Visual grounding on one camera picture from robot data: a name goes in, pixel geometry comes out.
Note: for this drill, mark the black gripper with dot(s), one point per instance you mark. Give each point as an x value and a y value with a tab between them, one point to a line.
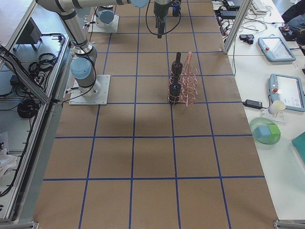
159	9

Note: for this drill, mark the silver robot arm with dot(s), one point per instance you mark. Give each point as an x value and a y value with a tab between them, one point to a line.
104	15
83	66

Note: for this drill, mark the dark bottle in basket right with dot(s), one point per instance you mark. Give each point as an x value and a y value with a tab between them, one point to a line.
176	68

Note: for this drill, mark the dark bottle in basket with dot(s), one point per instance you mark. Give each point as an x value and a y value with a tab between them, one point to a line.
176	68
174	89

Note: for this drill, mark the dark bottle in basket left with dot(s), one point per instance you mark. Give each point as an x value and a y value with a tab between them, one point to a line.
174	89

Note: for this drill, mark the blue teach pendant far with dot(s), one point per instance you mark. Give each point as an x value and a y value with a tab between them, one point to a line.
275	49

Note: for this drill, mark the blue teach pendant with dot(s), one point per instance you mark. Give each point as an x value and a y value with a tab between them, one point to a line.
275	49
287	89

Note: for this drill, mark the black power adapter on table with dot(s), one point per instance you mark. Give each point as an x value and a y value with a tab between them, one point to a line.
253	104

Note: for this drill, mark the white paper cup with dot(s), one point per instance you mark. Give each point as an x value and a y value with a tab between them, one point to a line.
276	107

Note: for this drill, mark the blue teach pendant near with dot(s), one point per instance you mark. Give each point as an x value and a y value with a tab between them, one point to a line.
287	89

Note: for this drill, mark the blue foam cube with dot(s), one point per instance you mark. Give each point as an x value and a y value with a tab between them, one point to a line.
261	132

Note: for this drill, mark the green glass bowl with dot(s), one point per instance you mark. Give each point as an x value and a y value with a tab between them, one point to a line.
263	121

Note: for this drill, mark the green foam cube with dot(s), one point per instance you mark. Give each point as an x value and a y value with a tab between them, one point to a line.
274	130

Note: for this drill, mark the teal box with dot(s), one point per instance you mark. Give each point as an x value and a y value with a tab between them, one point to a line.
299	144

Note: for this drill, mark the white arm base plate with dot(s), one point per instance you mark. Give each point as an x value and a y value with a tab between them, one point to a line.
101	27
98	95

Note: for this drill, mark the copper wire wine basket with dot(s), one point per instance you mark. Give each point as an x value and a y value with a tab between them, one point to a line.
188	80

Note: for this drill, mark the aluminium frame post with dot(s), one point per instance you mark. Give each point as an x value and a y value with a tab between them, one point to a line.
236	25

